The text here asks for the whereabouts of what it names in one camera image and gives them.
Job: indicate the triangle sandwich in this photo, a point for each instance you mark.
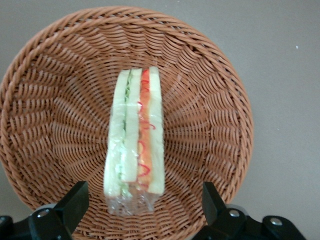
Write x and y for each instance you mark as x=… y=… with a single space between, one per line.
x=155 y=125

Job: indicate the brown round wicker basket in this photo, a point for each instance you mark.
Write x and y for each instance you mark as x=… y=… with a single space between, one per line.
x=62 y=112

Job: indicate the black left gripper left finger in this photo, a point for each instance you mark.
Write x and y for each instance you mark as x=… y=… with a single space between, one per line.
x=72 y=200

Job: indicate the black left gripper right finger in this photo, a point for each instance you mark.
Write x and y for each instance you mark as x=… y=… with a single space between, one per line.
x=212 y=202

